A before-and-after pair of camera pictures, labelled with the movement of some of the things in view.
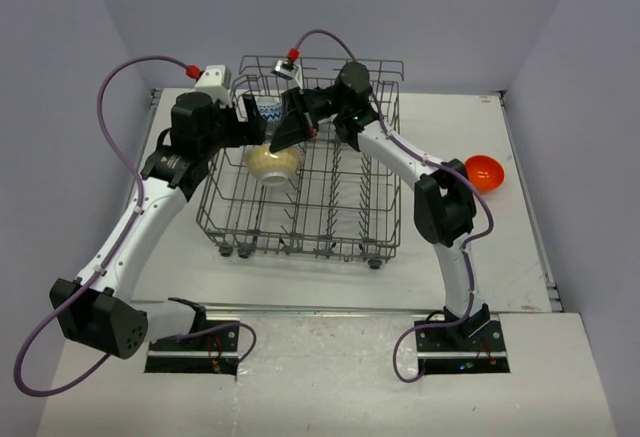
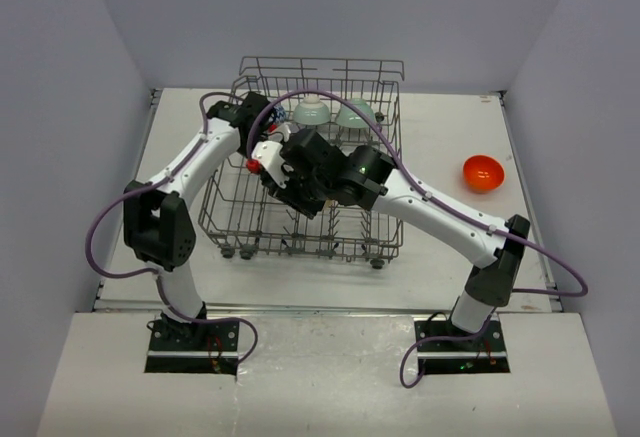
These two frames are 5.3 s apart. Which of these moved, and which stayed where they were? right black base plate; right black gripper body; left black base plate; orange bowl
Moved: right black gripper body
Stayed: orange bowl; right black base plate; left black base plate
